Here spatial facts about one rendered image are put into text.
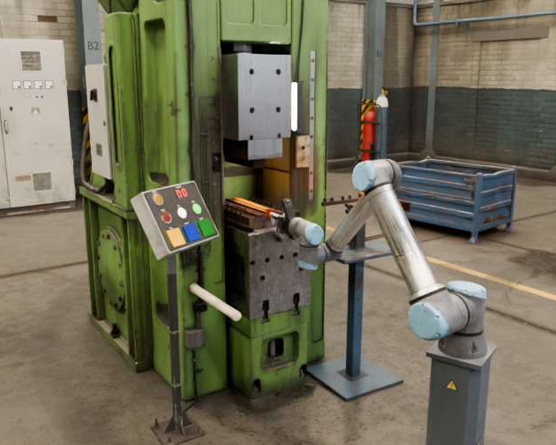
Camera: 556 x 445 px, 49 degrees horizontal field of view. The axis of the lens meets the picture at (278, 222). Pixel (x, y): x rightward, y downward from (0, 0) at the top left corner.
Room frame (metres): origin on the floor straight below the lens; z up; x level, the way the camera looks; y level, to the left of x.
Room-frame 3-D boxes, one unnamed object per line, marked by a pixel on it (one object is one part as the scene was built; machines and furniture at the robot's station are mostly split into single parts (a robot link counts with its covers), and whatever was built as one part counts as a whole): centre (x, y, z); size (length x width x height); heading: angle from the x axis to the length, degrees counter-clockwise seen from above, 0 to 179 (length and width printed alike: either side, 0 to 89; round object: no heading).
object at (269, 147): (3.14, 0.18, 1.32); 0.42 x 0.20 x 0.10; 33
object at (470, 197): (6.68, -1.93, 0.36); 1.20 x 0.80 x 0.72; 41
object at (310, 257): (2.70, -0.15, 0.85); 0.12 x 0.09 x 0.12; 129
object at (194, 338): (2.87, 0.43, 0.36); 0.09 x 0.07 x 0.12; 123
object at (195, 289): (2.70, 0.30, 0.62); 0.44 x 0.05 x 0.05; 33
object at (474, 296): (2.23, -0.73, 0.79); 0.17 x 0.15 x 0.18; 129
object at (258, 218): (3.14, 0.18, 0.96); 0.42 x 0.20 x 0.09; 33
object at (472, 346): (2.24, -0.74, 0.65); 0.19 x 0.19 x 0.10
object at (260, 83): (3.17, 0.14, 1.56); 0.42 x 0.39 x 0.40; 33
